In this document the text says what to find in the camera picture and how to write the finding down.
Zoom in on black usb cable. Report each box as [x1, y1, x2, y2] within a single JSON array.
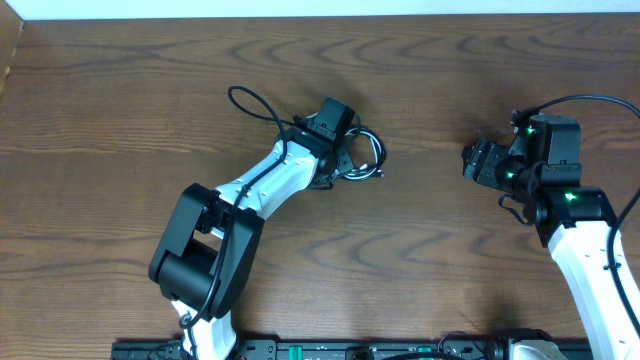
[[309, 125, 388, 191]]

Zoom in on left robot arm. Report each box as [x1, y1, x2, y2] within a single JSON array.
[[148, 98, 356, 359]]

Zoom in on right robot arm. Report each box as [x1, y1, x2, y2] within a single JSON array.
[[462, 114, 639, 359]]

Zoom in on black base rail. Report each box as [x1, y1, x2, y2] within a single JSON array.
[[109, 337, 591, 360]]

